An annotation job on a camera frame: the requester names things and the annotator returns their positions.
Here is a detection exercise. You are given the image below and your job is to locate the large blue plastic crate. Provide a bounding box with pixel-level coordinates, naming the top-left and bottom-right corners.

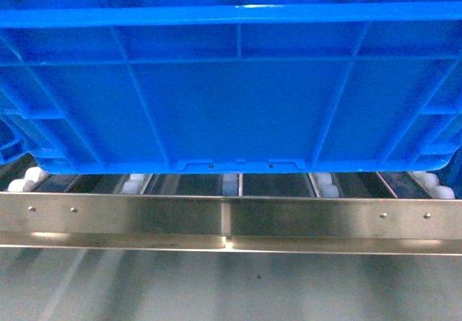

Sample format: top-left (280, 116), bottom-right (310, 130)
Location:
top-left (1, 0), bottom-right (461, 174)

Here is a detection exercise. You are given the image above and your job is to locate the stainless steel roller shelf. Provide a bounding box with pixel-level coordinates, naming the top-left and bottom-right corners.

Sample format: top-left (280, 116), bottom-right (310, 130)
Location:
top-left (1, 156), bottom-right (461, 255)

